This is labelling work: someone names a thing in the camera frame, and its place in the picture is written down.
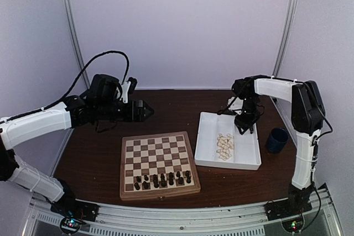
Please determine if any left aluminium frame post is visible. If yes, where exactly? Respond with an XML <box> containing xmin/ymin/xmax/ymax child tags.
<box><xmin>57</xmin><ymin>0</ymin><xmax>92</xmax><ymax>82</ymax></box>

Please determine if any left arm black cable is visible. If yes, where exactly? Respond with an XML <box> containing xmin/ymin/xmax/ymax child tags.
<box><xmin>38</xmin><ymin>50</ymin><xmax>131</xmax><ymax>109</ymax></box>

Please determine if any white scalloped ceramic bowl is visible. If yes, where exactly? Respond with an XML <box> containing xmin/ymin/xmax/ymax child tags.
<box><xmin>227</xmin><ymin>97</ymin><xmax>243</xmax><ymax>110</ymax></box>

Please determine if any dark bishop piece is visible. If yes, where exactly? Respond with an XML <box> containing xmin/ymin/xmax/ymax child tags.
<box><xmin>153</xmin><ymin>174</ymin><xmax>159</xmax><ymax>188</ymax></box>

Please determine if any pile of white chess pieces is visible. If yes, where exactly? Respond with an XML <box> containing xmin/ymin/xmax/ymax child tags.
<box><xmin>216</xmin><ymin>133</ymin><xmax>235</xmax><ymax>161</ymax></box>

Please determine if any dark king piece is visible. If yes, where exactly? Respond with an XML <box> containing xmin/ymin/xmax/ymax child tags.
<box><xmin>161</xmin><ymin>176</ymin><xmax>167</xmax><ymax>187</ymax></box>

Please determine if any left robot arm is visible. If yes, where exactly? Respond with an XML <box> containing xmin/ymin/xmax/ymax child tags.
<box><xmin>1</xmin><ymin>74</ymin><xmax>154</xmax><ymax>216</ymax></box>

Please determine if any front aluminium rail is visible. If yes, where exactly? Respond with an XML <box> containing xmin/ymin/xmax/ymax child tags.
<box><xmin>19</xmin><ymin>187</ymin><xmax>343</xmax><ymax>235</ymax></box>

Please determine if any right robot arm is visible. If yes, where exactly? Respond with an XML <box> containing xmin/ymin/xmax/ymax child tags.
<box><xmin>232</xmin><ymin>75</ymin><xmax>325</xmax><ymax>215</ymax></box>

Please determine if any dark knight piece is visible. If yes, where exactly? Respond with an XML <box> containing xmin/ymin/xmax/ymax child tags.
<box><xmin>143</xmin><ymin>181</ymin><xmax>150</xmax><ymax>190</ymax></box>

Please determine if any aluminium frame post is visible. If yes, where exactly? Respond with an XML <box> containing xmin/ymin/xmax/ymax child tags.
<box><xmin>57</xmin><ymin>0</ymin><xmax>92</xmax><ymax>82</ymax></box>
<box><xmin>272</xmin><ymin>0</ymin><xmax>298</xmax><ymax>77</ymax></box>

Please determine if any white divided plastic tray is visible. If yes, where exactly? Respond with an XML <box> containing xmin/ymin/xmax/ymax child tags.
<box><xmin>194</xmin><ymin>112</ymin><xmax>262</xmax><ymax>170</ymax></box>

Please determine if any wooden chess board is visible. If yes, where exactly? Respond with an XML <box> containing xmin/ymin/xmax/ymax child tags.
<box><xmin>119</xmin><ymin>132</ymin><xmax>201</xmax><ymax>201</ymax></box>

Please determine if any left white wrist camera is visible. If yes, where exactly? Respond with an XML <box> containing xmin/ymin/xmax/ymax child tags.
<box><xmin>121</xmin><ymin>77</ymin><xmax>138</xmax><ymax>103</ymax></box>

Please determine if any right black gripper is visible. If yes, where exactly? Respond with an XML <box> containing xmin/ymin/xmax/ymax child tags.
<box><xmin>235</xmin><ymin>94</ymin><xmax>261</xmax><ymax>134</ymax></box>

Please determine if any right aluminium frame post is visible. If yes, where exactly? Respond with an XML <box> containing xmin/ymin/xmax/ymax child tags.
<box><xmin>272</xmin><ymin>0</ymin><xmax>298</xmax><ymax>77</ymax></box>

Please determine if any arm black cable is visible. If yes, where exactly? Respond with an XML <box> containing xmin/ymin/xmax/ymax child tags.
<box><xmin>38</xmin><ymin>50</ymin><xmax>131</xmax><ymax>109</ymax></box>
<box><xmin>311</xmin><ymin>108</ymin><xmax>334</xmax><ymax>165</ymax></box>

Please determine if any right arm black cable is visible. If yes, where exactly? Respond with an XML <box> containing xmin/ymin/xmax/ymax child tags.
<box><xmin>311</xmin><ymin>108</ymin><xmax>334</xmax><ymax>165</ymax></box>

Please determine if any dark blue cup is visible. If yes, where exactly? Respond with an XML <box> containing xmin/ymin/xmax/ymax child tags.
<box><xmin>266</xmin><ymin>128</ymin><xmax>289</xmax><ymax>154</ymax></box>

